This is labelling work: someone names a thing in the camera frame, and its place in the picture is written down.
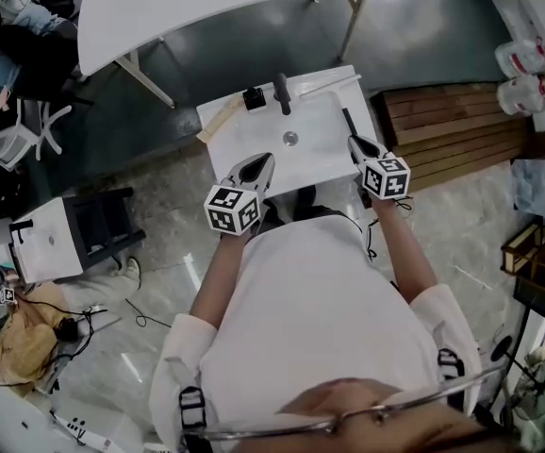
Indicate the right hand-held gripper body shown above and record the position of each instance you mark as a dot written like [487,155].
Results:
[385,179]

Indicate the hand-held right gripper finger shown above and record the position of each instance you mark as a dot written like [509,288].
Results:
[377,148]
[355,151]

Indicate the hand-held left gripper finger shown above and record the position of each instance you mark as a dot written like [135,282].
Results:
[237,170]
[267,177]

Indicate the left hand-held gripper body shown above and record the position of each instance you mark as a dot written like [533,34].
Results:
[230,210]

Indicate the person's left forearm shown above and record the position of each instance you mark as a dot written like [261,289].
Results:
[220,276]

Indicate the person's right forearm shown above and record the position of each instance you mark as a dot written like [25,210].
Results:
[404,253]

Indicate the white sink vanity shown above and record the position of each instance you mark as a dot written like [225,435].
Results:
[253,158]

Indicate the metal sink drain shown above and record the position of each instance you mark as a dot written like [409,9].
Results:
[290,138]

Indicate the person's black trousers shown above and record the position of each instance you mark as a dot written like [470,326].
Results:
[305,203]

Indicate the black square soap dish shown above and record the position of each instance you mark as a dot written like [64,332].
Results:
[253,99]

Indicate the wooden slatted platform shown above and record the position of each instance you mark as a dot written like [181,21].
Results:
[451,125]

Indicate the black faucet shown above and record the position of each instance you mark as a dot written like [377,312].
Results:
[283,95]

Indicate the person's white shirt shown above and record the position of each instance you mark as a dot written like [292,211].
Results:
[310,309]

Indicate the clear plastic wrapped bundle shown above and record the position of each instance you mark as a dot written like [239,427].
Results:
[543,189]

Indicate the white plastic bags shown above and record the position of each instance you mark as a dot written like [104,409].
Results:
[527,95]

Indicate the white plastic jug red label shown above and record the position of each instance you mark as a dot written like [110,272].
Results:
[522,57]

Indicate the white sink on black stand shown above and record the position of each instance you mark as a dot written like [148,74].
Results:
[51,243]

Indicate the black office chair white base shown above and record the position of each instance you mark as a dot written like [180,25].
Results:
[22,135]

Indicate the person's head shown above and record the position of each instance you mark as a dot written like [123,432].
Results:
[376,423]

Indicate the black standing fan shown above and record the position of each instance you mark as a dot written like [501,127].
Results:
[536,390]

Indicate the white flat box black dots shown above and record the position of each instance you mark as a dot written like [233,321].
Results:
[81,430]

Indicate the wooden frame rack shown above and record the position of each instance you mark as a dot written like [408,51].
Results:
[536,257]

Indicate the person's metal frame glasses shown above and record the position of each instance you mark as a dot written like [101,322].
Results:
[348,415]

